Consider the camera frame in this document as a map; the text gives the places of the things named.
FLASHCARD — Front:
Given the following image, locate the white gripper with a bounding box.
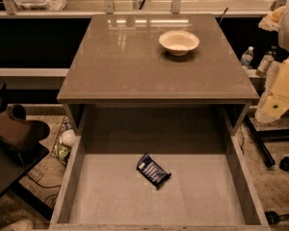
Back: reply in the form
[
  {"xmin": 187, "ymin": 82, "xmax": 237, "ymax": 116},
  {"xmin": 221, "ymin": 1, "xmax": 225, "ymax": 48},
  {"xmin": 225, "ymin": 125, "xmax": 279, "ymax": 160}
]
[{"xmin": 254, "ymin": 6, "xmax": 289, "ymax": 123}]

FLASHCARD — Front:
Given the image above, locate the white ceramic bowl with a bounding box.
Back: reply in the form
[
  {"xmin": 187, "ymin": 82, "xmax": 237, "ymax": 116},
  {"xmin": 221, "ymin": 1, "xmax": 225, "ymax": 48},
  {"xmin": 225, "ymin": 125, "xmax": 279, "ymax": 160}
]
[{"xmin": 159, "ymin": 30, "xmax": 199, "ymax": 56}]

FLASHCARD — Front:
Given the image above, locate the white round object in basket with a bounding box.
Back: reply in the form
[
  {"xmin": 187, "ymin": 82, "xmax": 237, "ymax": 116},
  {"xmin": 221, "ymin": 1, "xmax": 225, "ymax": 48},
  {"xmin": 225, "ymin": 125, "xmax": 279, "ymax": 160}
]
[{"xmin": 59, "ymin": 130, "xmax": 75, "ymax": 147}]

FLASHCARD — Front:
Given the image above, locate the grey counter cabinet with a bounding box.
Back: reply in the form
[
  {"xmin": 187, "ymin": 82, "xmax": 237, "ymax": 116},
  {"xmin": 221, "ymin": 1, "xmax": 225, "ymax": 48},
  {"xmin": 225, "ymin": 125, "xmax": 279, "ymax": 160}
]
[{"xmin": 57, "ymin": 14, "xmax": 258, "ymax": 129}]

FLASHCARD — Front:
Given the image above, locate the black side table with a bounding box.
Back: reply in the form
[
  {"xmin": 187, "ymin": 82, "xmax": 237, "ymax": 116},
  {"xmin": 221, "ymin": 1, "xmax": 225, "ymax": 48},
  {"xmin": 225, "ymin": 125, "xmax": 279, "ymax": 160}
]
[{"xmin": 0, "ymin": 143, "xmax": 53, "ymax": 220}]

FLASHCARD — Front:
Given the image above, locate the black floor stand leg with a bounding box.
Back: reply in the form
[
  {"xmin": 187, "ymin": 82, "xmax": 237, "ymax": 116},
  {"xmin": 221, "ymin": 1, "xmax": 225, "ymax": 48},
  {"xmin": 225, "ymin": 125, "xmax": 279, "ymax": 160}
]
[{"xmin": 244, "ymin": 115, "xmax": 276, "ymax": 167}]

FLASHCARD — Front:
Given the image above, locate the blue rxbar blueberry wrapper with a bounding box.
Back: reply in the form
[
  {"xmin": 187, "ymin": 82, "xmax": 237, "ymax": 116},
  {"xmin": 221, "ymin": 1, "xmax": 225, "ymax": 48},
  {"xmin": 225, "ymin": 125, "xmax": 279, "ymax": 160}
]
[{"xmin": 136, "ymin": 154, "xmax": 171, "ymax": 190}]

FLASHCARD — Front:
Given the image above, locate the wire basket with items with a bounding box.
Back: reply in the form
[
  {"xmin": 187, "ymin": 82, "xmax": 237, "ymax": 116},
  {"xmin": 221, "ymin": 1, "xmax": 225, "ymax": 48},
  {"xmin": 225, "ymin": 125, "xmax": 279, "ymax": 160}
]
[{"xmin": 51, "ymin": 116, "xmax": 74, "ymax": 166}]

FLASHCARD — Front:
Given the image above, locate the clear water bottle blue label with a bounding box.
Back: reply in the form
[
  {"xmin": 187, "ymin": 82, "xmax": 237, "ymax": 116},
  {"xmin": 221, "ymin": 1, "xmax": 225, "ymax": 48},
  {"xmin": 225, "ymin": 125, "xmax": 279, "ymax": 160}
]
[{"xmin": 240, "ymin": 46, "xmax": 253, "ymax": 69}]

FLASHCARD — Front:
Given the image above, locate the open grey top drawer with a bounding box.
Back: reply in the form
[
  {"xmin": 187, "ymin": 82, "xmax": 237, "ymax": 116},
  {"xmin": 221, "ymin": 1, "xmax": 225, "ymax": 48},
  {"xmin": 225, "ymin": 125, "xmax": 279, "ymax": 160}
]
[{"xmin": 50, "ymin": 105, "xmax": 271, "ymax": 231}]

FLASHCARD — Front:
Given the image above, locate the dark brown chair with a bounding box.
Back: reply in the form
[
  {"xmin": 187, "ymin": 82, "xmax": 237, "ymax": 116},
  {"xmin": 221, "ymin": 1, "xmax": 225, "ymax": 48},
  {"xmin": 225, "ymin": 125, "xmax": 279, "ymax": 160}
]
[{"xmin": 0, "ymin": 104, "xmax": 51, "ymax": 167}]

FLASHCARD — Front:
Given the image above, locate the white shoe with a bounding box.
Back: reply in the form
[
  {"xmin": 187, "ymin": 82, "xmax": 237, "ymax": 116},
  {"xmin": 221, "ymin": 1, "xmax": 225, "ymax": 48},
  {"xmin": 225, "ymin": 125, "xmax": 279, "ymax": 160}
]
[{"xmin": 0, "ymin": 219, "xmax": 33, "ymax": 231}]

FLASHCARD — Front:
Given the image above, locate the clear bottle dark cap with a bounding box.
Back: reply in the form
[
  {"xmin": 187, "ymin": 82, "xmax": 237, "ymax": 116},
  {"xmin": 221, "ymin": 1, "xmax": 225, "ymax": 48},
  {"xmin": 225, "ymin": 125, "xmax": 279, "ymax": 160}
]
[{"xmin": 256, "ymin": 46, "xmax": 276, "ymax": 77}]

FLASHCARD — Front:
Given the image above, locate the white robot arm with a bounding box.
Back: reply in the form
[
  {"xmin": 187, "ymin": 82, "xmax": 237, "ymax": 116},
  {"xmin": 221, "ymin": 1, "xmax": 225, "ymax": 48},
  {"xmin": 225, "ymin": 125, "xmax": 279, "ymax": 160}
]
[{"xmin": 254, "ymin": 0, "xmax": 289, "ymax": 123}]

